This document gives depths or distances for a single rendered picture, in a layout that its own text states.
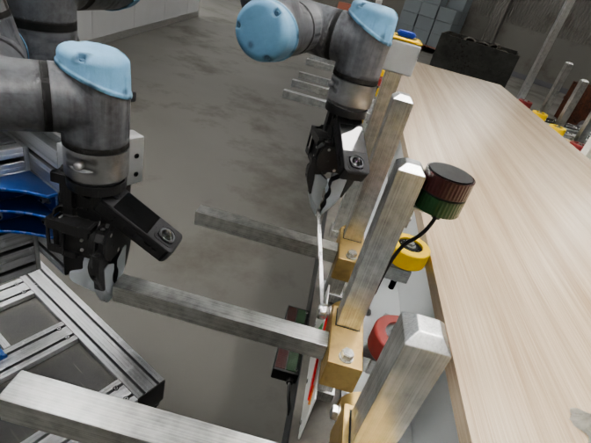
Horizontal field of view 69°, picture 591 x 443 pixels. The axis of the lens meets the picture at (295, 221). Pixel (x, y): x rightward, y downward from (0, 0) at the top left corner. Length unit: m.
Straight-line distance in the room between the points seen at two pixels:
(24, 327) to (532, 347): 1.33
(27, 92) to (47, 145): 0.28
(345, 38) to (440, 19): 11.32
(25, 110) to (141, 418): 0.32
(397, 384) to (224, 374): 1.33
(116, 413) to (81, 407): 0.03
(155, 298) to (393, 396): 0.40
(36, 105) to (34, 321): 1.10
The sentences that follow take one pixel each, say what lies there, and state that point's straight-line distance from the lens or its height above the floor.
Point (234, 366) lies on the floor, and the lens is 1.68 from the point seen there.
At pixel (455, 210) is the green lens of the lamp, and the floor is 1.10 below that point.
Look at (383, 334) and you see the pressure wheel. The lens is 0.62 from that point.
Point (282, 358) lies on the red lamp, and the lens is 0.81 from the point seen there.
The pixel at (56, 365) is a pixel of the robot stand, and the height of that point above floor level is 0.21.
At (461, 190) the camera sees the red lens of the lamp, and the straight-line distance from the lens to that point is 0.53.
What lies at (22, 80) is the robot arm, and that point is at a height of 1.15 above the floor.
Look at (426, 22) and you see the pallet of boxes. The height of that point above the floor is 0.65.
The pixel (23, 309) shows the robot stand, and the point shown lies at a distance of 1.59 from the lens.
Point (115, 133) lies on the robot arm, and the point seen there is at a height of 1.10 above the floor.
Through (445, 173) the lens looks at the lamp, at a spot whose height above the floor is 1.14.
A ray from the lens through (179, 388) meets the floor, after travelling 1.61.
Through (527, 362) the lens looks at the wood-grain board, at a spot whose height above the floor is 0.90.
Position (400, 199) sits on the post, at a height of 1.10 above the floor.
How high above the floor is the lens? 1.31
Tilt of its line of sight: 31 degrees down
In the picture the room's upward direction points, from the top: 15 degrees clockwise
